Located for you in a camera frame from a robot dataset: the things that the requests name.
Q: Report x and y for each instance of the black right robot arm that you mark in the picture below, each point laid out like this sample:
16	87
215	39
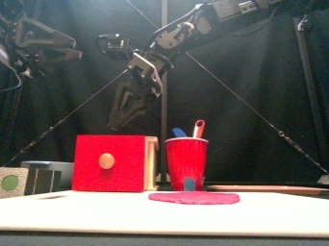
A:
239	12

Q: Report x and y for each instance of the wooden drawer cabinet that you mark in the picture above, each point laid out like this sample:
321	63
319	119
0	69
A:
151	163

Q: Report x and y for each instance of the red drawer with wooden knob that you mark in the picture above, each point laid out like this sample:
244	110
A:
115	173

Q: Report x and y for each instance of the red orange plastic cutter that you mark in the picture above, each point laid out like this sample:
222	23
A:
198	128

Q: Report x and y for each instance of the flat pink dough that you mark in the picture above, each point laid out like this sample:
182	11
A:
194	197

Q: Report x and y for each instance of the blue plastic tool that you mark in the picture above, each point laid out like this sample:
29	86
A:
179	132

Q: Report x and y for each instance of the red plastic cup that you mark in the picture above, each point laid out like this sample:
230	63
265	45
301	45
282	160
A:
186	160

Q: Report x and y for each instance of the grey box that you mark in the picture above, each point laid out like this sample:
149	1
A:
59	169

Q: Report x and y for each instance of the white cutting board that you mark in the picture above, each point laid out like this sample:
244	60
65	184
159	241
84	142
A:
128	214

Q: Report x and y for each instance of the patterned box with green dot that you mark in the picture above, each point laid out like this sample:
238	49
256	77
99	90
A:
12	182

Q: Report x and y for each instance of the brown flat tray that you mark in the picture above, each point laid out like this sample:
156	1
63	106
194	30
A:
274	189

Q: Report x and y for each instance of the vertical metal frame pole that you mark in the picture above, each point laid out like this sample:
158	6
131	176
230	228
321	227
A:
163	128

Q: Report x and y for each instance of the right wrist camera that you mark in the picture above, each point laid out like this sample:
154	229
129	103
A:
113	46

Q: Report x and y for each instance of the black side frame post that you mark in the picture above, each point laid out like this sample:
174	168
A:
310	89

